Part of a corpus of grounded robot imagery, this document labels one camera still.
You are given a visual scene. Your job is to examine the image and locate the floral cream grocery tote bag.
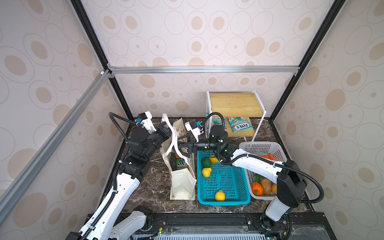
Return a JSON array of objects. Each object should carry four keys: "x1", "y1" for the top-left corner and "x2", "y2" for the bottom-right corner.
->
[{"x1": 160, "y1": 117, "x2": 197, "y2": 200}]

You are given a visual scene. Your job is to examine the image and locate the green yellow snack bag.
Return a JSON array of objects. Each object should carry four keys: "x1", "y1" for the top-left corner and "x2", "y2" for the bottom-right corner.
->
[{"x1": 170, "y1": 156, "x2": 188, "y2": 171}]

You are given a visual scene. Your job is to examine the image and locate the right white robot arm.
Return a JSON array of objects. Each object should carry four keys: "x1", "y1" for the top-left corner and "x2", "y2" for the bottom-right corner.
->
[{"x1": 172, "y1": 126, "x2": 313, "y2": 222}]

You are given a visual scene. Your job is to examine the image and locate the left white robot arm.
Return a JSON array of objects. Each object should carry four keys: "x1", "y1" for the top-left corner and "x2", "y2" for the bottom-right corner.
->
[{"x1": 66, "y1": 120, "x2": 173, "y2": 240}]

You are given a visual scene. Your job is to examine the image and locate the green red candy bag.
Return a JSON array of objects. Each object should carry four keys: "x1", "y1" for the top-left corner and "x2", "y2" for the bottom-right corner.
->
[{"x1": 205, "y1": 115, "x2": 223, "y2": 131}]

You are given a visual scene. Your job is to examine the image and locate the green Fox's candy bag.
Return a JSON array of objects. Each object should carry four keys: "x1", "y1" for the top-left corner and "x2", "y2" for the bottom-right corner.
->
[{"x1": 229, "y1": 117, "x2": 253, "y2": 133}]

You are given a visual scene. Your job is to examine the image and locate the green lime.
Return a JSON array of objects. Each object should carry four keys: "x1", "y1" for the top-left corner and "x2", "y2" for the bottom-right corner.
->
[{"x1": 201, "y1": 157, "x2": 212, "y2": 169}]

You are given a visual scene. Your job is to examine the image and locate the yellow lemon top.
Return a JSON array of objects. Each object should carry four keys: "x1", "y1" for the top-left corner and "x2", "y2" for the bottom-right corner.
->
[{"x1": 210, "y1": 156, "x2": 220, "y2": 164}]

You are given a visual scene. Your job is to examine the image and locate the yellow lemon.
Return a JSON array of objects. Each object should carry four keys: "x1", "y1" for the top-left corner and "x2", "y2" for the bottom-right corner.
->
[
  {"x1": 210, "y1": 156, "x2": 220, "y2": 164},
  {"x1": 215, "y1": 190, "x2": 226, "y2": 202}
]

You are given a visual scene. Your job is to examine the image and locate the white wooden two-tier shelf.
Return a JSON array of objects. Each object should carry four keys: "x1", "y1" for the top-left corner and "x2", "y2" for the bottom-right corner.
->
[{"x1": 207, "y1": 90, "x2": 267, "y2": 141}]

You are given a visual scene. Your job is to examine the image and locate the white plastic basket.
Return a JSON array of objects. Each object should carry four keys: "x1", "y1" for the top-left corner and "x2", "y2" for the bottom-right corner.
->
[{"x1": 239, "y1": 142, "x2": 288, "y2": 201}]

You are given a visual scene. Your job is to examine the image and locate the teal plastic basket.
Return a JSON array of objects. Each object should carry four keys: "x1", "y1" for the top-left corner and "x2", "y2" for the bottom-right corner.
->
[{"x1": 196, "y1": 151, "x2": 251, "y2": 206}]

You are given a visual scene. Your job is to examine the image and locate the yellow lemon front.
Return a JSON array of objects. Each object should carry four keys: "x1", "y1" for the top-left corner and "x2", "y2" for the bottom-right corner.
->
[{"x1": 215, "y1": 190, "x2": 226, "y2": 202}]

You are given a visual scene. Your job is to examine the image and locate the orange carrot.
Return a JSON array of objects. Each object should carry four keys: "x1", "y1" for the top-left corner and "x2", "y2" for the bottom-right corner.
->
[{"x1": 262, "y1": 153, "x2": 277, "y2": 161}]

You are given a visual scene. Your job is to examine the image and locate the orange bell pepper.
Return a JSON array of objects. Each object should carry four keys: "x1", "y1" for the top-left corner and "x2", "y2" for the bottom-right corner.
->
[{"x1": 251, "y1": 182, "x2": 264, "y2": 196}]

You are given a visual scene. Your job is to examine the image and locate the brown potato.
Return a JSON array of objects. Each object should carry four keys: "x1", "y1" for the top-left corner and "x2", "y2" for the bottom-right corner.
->
[{"x1": 261, "y1": 178, "x2": 272, "y2": 196}]

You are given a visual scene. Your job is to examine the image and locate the yellow pepper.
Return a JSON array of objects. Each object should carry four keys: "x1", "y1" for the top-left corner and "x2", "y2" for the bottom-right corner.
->
[{"x1": 271, "y1": 184, "x2": 277, "y2": 195}]

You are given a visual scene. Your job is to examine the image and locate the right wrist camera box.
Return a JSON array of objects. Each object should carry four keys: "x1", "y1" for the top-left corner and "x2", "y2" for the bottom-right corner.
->
[{"x1": 185, "y1": 120, "x2": 204, "y2": 142}]

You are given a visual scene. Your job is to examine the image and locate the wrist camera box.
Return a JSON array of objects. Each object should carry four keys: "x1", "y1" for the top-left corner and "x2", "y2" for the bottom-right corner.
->
[
  {"x1": 185, "y1": 120, "x2": 204, "y2": 142},
  {"x1": 135, "y1": 111, "x2": 156, "y2": 134}
]

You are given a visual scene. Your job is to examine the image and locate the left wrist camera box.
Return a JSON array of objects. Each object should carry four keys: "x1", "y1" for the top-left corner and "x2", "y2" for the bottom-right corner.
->
[{"x1": 135, "y1": 111, "x2": 156, "y2": 134}]

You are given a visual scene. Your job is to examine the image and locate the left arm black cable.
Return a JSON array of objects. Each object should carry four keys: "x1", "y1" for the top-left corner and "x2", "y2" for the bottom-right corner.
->
[{"x1": 108, "y1": 112, "x2": 139, "y2": 193}]

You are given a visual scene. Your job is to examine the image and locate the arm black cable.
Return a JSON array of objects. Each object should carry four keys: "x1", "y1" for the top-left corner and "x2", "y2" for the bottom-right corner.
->
[
  {"x1": 200, "y1": 111, "x2": 325, "y2": 205},
  {"x1": 108, "y1": 112, "x2": 139, "y2": 193}
]

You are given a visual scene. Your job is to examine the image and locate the aluminium horizontal rail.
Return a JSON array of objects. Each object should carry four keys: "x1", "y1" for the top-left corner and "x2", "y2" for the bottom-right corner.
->
[{"x1": 110, "y1": 65, "x2": 300, "y2": 75}]

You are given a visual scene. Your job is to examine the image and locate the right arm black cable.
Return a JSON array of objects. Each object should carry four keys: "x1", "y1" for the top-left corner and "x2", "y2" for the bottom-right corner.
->
[{"x1": 200, "y1": 111, "x2": 325, "y2": 205}]

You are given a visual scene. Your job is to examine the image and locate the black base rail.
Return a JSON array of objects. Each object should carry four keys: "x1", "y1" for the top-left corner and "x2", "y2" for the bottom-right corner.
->
[{"x1": 104, "y1": 211, "x2": 336, "y2": 240}]

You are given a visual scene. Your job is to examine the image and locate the black corner frame post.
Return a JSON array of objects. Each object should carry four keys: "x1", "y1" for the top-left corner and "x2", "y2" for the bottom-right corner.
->
[{"x1": 70, "y1": 0, "x2": 134, "y2": 120}]

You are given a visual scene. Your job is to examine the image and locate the aluminium diagonal rail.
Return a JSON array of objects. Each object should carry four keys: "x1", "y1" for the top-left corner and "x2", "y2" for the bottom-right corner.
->
[{"x1": 1, "y1": 70, "x2": 111, "y2": 224}]

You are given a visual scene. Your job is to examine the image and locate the black right corner post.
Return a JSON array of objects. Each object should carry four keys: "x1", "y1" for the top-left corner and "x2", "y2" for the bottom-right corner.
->
[{"x1": 269, "y1": 0, "x2": 347, "y2": 124}]

